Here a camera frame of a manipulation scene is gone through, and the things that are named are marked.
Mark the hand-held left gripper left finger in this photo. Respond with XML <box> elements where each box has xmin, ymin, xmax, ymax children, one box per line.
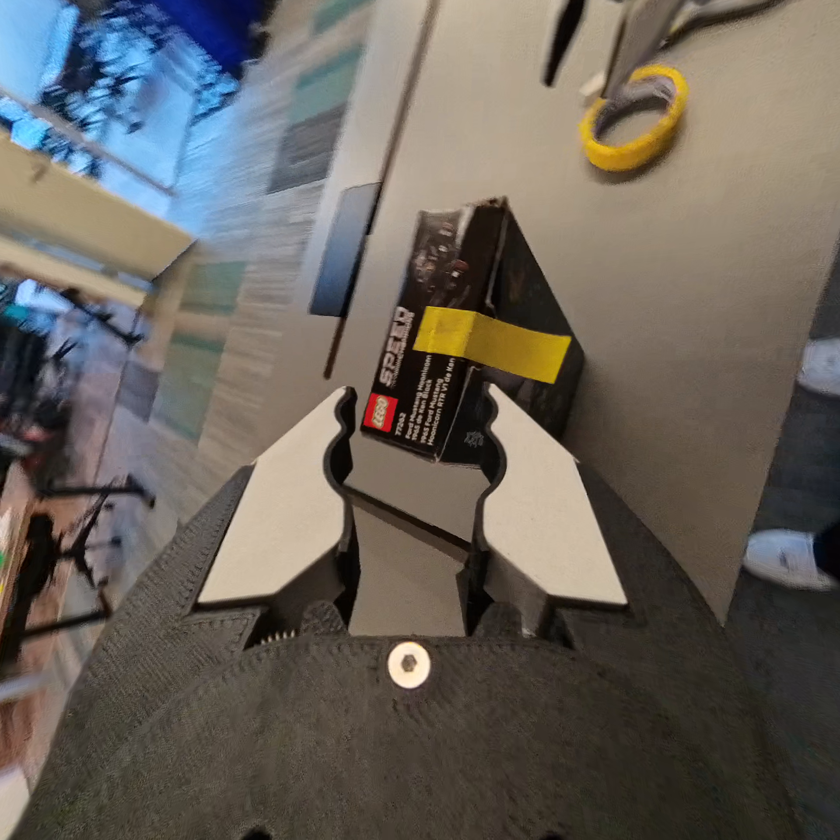
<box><xmin>197</xmin><ymin>386</ymin><xmax>361</xmax><ymax>605</ymax></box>

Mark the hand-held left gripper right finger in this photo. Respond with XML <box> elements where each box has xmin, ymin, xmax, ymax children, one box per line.
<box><xmin>466</xmin><ymin>384</ymin><xmax>630</xmax><ymax>635</ymax></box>

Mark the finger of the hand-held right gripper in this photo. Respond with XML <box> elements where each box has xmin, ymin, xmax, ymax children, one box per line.
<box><xmin>581</xmin><ymin>0</ymin><xmax>683</xmax><ymax>102</ymax></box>

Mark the yellow tape roll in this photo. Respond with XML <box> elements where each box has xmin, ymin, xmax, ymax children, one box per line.
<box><xmin>579</xmin><ymin>64</ymin><xmax>690</xmax><ymax>173</ymax></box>

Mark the yellow tape strip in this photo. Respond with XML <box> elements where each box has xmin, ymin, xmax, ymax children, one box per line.
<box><xmin>412</xmin><ymin>305</ymin><xmax>572</xmax><ymax>383</ymax></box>

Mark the black speed car lego box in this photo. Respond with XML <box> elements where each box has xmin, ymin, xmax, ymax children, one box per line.
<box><xmin>360</xmin><ymin>196</ymin><xmax>586</xmax><ymax>468</ymax></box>

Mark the black floor stand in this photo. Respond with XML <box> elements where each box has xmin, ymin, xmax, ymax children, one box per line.
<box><xmin>0</xmin><ymin>469</ymin><xmax>158</xmax><ymax>664</ymax></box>

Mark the person's white shoe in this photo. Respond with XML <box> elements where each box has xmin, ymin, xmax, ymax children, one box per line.
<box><xmin>743</xmin><ymin>528</ymin><xmax>840</xmax><ymax>592</ymax></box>
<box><xmin>796</xmin><ymin>338</ymin><xmax>840</xmax><ymax>398</ymax></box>

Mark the black flat device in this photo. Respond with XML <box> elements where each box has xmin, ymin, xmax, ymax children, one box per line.
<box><xmin>308</xmin><ymin>182</ymin><xmax>383</xmax><ymax>318</ymax></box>

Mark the stack of blue bins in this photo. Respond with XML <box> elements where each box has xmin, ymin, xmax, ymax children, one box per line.
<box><xmin>147</xmin><ymin>0</ymin><xmax>273</xmax><ymax>76</ymax></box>

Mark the beige side table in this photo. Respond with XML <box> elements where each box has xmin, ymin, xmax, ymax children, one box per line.
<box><xmin>0</xmin><ymin>138</ymin><xmax>198</xmax><ymax>309</ymax></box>

